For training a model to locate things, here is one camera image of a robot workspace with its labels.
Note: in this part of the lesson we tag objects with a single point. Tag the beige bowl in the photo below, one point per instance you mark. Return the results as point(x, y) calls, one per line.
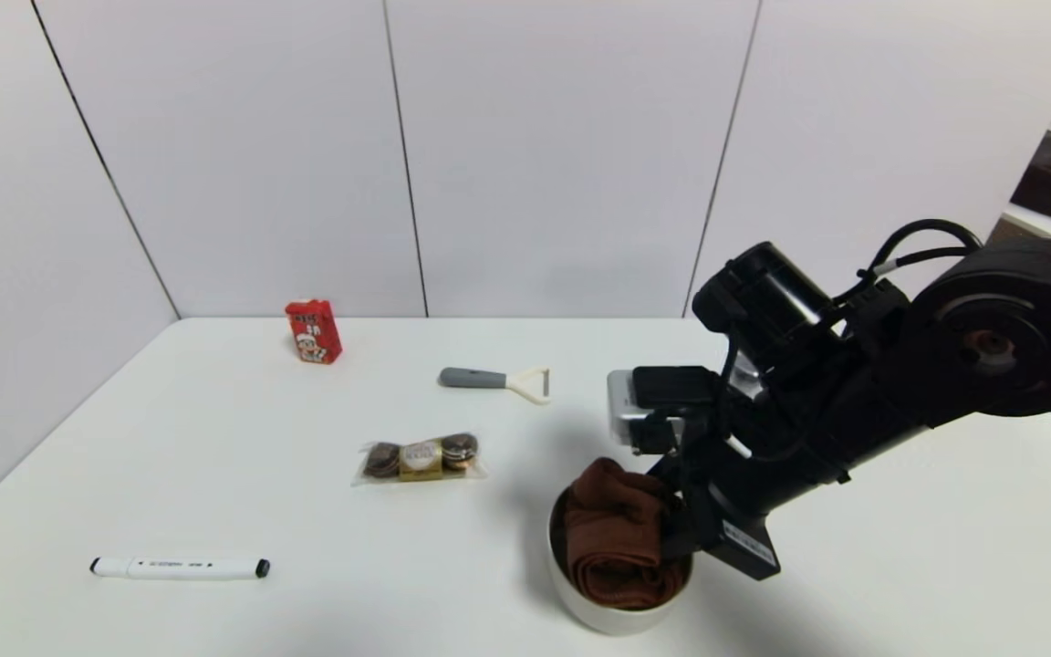
point(617, 622)

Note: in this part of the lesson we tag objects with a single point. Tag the brown cloth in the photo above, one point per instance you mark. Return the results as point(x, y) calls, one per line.
point(617, 547)

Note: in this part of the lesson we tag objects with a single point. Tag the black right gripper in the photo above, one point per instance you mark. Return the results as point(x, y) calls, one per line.
point(744, 545)

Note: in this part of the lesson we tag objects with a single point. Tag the red milk carton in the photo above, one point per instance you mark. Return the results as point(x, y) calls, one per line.
point(313, 332)

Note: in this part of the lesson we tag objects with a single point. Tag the brown perforated panel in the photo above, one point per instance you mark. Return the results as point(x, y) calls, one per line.
point(1004, 234)

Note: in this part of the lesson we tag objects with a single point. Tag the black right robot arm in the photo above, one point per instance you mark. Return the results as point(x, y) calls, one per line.
point(991, 347)

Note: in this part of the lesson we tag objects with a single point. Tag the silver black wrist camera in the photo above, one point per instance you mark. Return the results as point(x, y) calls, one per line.
point(662, 401)

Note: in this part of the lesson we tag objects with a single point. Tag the white marker pen black caps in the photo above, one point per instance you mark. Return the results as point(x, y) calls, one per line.
point(179, 568)

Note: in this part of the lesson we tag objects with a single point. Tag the clear wrapped chocolate pack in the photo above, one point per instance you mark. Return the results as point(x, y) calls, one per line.
point(421, 459)

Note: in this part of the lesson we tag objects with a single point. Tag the grey box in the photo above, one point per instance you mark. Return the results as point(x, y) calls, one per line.
point(1045, 148)

